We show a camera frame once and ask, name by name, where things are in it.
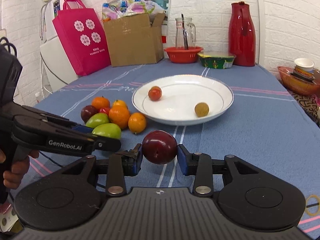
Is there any dark red plum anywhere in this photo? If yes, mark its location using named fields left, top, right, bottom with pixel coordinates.
left=80, top=105, right=99, bottom=123
left=142, top=130, right=177, bottom=165

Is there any small orange mandarin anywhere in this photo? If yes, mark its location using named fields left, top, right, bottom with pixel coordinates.
left=128, top=113, right=147, bottom=134

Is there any large orange mandarin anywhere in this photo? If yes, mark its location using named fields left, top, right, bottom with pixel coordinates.
left=108, top=106, right=131, bottom=130

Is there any brown longan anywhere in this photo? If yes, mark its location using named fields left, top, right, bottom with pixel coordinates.
left=194, top=102, right=209, bottom=118

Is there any red orange small apple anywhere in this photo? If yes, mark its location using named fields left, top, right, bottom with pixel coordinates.
left=148, top=86, right=162, bottom=101

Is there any person's left hand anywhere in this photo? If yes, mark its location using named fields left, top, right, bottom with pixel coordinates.
left=3, top=150, right=39, bottom=190

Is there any orange mandarin with stem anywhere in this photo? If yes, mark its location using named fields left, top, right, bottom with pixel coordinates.
left=91, top=96, right=110, bottom=110

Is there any bright red small tomato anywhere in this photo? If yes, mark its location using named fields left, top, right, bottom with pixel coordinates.
left=99, top=107, right=110, bottom=115

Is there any small yellow orange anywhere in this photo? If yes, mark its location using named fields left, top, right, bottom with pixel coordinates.
left=112, top=100, right=128, bottom=108

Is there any white porcelain plate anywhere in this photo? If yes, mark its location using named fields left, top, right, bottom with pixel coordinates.
left=132, top=74, right=234, bottom=126

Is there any blue checked tablecloth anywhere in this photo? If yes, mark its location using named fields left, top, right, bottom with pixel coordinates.
left=16, top=60, right=319, bottom=239

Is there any pink tote bag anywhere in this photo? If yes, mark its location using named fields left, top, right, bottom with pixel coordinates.
left=53, top=0, right=111, bottom=76

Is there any green instant noodle bowl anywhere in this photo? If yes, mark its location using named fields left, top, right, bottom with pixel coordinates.
left=198, top=51, right=236, bottom=69

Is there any red plastic basket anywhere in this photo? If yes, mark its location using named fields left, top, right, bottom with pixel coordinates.
left=164, top=47, right=203, bottom=64

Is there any brown cardboard box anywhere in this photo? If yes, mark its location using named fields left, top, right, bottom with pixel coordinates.
left=103, top=13, right=165, bottom=67

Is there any floral cloth in box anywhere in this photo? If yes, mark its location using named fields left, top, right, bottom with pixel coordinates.
left=101, top=0, right=165, bottom=22

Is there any black straw in pitcher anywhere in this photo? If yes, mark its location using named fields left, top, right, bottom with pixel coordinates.
left=181, top=14, right=189, bottom=50

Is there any red thermos jug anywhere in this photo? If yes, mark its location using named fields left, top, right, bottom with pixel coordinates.
left=228, top=1, right=256, bottom=67

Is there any glass pitcher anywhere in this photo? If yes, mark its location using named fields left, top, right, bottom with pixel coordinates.
left=175, top=17, right=196, bottom=49

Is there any white paper cup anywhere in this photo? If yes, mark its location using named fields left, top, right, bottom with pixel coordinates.
left=294, top=58, right=314, bottom=73

